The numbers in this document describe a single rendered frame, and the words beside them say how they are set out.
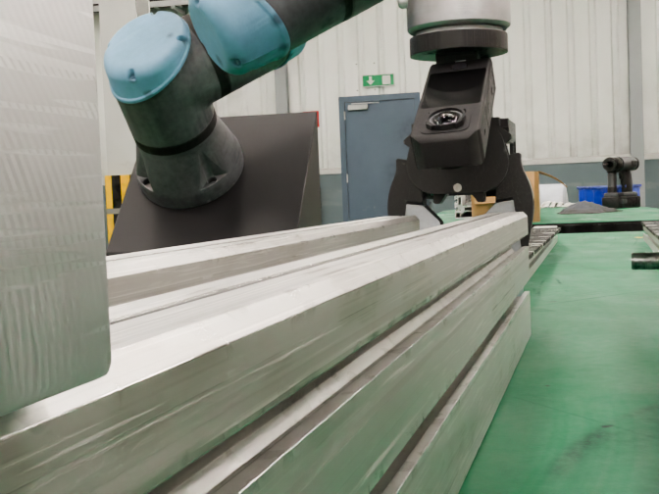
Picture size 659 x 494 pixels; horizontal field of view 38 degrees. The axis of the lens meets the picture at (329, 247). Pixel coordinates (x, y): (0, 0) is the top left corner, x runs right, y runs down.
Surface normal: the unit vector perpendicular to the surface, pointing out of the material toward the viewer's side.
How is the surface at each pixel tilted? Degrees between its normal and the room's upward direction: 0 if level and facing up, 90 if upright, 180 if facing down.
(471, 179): 90
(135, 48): 51
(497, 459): 0
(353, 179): 90
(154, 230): 46
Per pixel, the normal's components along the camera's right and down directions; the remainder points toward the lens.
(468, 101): -0.22, -0.81
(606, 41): -0.18, 0.06
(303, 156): -0.17, -0.65
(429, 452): 0.96, -0.03
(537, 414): -0.04, -1.00
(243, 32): 0.41, 0.33
